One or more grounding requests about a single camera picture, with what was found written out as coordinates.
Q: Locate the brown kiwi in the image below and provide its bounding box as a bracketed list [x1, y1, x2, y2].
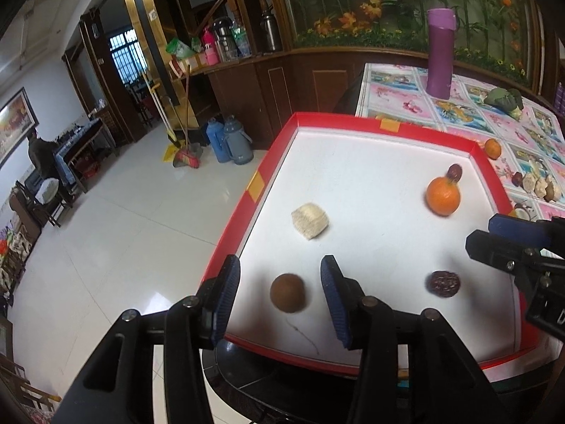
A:
[544, 175, 562, 202]
[269, 273, 307, 313]

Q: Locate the orange mandarin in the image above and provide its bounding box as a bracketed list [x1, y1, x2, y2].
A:
[483, 138, 502, 161]
[425, 176, 460, 216]

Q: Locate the dark wrinkled jujube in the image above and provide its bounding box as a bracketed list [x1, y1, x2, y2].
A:
[426, 271, 460, 299]

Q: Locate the fruit print tablecloth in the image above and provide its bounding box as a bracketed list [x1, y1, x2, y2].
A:
[355, 63, 564, 221]

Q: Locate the red white shallow box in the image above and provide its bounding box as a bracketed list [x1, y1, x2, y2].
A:
[205, 112, 561, 381]

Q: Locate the green leafy vegetable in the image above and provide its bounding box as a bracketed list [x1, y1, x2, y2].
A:
[484, 87, 524, 120]

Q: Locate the red broom and dustpan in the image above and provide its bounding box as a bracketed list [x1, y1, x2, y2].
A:
[142, 58, 202, 169]

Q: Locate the blue thermos jug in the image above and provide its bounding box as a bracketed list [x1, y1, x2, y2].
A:
[206, 118, 231, 164]

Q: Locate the dark side table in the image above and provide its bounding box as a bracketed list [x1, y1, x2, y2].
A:
[55, 118, 119, 193]

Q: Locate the wooden chair with cushion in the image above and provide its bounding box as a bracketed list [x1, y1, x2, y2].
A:
[15, 178, 74, 227]

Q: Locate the person in dark jacket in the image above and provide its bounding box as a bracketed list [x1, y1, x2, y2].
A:
[28, 129, 60, 180]

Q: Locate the purple thermos bottle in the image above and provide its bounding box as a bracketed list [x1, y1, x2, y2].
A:
[426, 8, 457, 100]

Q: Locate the pink bottle on counter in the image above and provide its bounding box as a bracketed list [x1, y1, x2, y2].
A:
[202, 27, 220, 66]

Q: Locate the steel thermos flask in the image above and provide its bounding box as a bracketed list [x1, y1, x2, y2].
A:
[261, 11, 283, 53]

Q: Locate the framed landscape painting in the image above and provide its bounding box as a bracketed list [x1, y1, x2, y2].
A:
[0, 87, 38, 166]

